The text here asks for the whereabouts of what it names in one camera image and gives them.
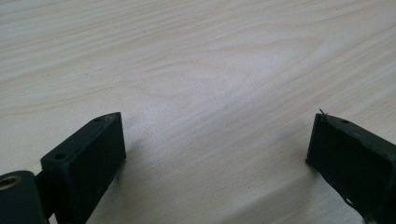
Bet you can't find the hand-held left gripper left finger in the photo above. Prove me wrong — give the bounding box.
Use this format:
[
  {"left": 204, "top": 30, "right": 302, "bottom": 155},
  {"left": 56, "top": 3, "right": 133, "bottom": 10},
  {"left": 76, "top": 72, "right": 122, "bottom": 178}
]
[{"left": 40, "top": 111, "right": 127, "bottom": 224}]

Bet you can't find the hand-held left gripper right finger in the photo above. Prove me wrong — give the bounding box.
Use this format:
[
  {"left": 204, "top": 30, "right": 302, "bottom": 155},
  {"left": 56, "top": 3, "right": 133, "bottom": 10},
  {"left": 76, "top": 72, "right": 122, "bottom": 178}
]
[{"left": 305, "top": 108, "right": 396, "bottom": 224}]

